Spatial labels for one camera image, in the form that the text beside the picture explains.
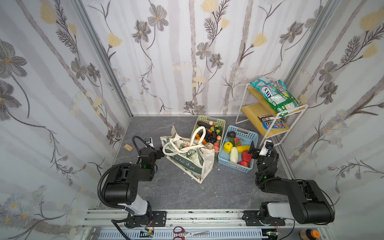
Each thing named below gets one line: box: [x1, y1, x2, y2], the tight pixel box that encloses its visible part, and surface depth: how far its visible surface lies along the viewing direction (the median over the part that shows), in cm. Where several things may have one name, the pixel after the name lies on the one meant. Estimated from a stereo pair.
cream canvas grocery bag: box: [160, 126, 215, 184], surface depth 80 cm
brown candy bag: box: [257, 115, 276, 122], surface depth 97 cm
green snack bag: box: [250, 76, 300, 117], surface depth 81 cm
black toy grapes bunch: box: [205, 132, 217, 144], surface depth 104 cm
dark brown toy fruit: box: [227, 131, 236, 138], surface depth 106 cm
